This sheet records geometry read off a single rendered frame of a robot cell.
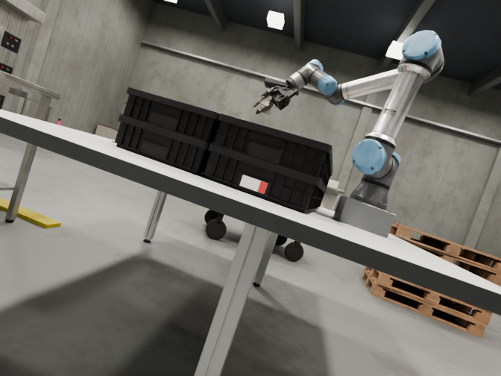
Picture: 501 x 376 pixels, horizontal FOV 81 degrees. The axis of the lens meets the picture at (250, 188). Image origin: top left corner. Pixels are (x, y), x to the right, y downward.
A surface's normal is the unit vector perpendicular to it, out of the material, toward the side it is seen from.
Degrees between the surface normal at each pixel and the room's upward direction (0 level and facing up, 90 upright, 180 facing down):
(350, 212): 90
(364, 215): 90
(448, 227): 90
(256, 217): 90
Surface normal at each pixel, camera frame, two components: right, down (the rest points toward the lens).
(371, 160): -0.66, -0.07
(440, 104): -0.16, 0.00
